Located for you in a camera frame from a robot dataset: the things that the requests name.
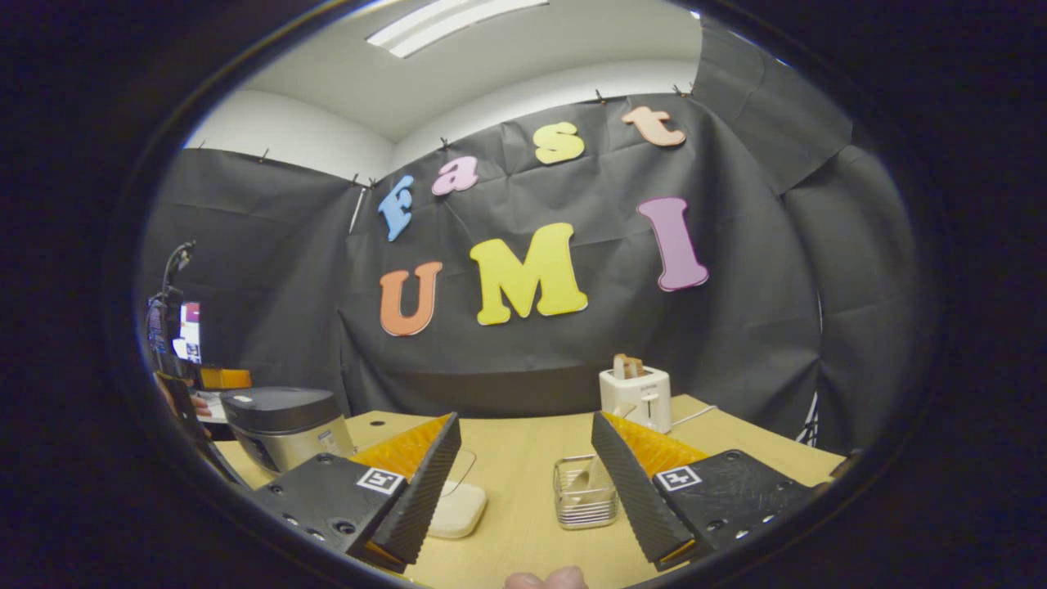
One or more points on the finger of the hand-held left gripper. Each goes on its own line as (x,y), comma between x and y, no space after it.
(184,417)
(225,379)

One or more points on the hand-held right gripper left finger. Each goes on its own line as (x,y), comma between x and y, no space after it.
(421,491)

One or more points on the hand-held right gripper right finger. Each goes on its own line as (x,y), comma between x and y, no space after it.
(630,491)

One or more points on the wooden spoon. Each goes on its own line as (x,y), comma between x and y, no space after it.
(590,481)

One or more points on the black silver rice cooker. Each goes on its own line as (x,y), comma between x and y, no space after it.
(282,433)

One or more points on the computer monitor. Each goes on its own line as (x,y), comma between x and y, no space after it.
(190,331)

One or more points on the white side table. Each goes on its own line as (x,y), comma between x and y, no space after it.
(214,406)

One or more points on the white toaster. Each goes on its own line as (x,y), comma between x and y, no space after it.
(638,397)

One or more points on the bread slice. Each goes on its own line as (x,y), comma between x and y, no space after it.
(628,366)

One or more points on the black backdrop cloth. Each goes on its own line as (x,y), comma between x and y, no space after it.
(736,311)

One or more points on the ceiling light panel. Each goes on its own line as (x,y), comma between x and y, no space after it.
(454,20)

